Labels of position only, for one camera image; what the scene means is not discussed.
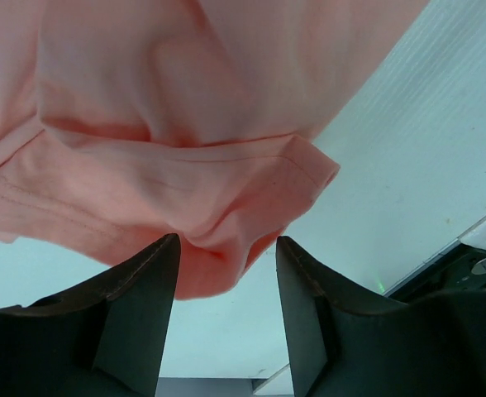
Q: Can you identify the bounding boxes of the pink t shirt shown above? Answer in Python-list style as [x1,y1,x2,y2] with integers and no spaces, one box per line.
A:
[0,1,425,299]

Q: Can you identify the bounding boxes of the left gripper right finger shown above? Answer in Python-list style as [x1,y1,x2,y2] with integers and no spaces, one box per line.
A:
[276,237,486,396]

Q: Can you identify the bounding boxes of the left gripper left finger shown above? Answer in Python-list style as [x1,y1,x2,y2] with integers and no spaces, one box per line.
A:
[0,234,180,396]

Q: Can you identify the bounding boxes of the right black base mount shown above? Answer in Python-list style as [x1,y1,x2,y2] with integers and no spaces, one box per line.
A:
[386,244,486,304]

